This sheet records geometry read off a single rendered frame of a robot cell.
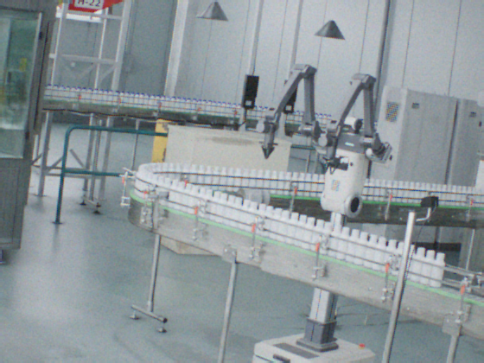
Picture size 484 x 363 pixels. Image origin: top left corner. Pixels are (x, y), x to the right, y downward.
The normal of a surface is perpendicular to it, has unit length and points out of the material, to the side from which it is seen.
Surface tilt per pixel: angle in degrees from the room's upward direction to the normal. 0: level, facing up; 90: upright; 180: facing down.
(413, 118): 90
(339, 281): 90
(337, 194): 90
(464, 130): 90
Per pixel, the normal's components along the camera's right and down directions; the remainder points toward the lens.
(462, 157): 0.48, 0.18
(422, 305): -0.68, 0.00
